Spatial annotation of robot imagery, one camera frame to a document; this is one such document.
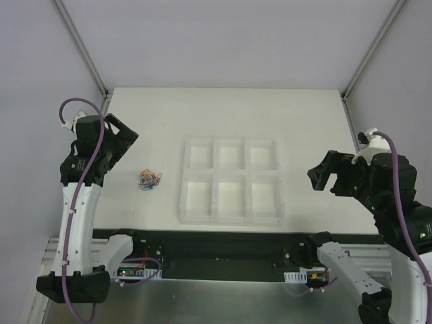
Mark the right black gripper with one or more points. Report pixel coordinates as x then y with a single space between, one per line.
341 174

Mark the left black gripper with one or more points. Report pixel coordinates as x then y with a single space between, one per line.
119 142

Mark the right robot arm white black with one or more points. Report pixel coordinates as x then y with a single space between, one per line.
385 187

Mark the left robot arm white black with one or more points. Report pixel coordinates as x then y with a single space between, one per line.
77 275

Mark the white six-compartment tray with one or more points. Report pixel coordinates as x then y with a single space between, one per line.
231 181

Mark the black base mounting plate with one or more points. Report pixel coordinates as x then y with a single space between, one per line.
220 256

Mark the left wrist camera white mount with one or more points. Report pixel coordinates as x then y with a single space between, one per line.
71 125

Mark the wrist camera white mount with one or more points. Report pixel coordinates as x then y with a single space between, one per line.
71 125
372 145

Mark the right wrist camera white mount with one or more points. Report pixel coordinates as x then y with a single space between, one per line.
372 145

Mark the right white cable duct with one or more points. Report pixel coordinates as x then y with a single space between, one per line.
300 277

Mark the white cable duct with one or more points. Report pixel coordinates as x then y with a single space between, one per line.
135 274
300 277

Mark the left aluminium corner post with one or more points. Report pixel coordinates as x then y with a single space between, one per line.
82 51

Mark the aluminium corner post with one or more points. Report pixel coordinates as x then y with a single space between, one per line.
382 32
82 51

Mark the left white cable duct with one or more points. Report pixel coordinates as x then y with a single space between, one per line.
135 274

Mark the right aluminium corner post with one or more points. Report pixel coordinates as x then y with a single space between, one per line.
382 32

